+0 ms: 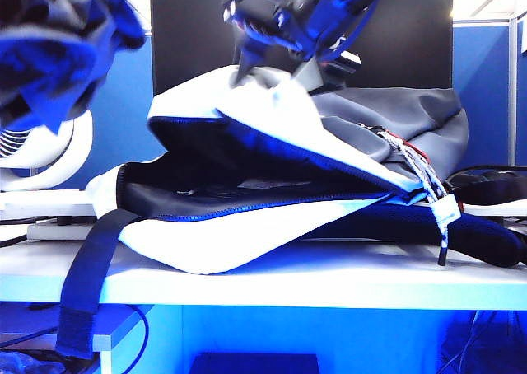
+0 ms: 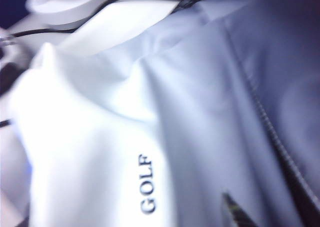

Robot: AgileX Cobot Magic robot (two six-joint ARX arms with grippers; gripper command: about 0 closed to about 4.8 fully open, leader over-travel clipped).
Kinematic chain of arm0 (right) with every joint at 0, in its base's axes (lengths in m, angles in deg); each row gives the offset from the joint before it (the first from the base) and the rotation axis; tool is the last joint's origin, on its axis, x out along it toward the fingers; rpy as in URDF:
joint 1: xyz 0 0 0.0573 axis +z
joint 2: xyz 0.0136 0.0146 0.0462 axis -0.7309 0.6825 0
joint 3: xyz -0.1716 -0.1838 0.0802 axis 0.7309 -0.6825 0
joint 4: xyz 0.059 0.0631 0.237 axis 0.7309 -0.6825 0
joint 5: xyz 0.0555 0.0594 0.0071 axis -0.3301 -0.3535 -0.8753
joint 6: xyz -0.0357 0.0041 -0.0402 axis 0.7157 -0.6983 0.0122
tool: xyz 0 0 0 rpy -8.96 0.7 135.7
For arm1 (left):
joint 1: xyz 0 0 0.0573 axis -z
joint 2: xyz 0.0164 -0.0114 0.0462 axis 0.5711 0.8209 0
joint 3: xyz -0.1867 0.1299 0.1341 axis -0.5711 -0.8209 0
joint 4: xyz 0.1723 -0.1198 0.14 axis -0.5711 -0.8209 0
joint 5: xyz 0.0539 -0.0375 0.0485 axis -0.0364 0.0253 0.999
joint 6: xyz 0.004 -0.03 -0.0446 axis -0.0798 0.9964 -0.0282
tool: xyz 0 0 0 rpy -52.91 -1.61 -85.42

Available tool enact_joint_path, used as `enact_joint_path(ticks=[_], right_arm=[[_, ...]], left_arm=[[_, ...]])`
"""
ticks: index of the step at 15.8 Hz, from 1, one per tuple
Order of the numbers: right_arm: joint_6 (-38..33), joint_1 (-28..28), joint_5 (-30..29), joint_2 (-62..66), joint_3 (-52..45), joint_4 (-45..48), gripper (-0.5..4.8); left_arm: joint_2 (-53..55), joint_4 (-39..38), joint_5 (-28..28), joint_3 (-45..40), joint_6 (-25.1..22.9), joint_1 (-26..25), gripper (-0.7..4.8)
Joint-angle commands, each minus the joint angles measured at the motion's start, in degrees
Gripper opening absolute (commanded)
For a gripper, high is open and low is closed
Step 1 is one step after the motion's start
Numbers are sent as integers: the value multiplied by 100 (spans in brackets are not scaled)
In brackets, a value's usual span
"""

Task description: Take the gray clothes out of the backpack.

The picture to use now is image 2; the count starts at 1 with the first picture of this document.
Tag white desk fan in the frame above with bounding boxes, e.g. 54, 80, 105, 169
24, 0, 133, 29

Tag light gray backpack black straps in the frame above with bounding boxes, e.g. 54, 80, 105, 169
9, 0, 320, 227

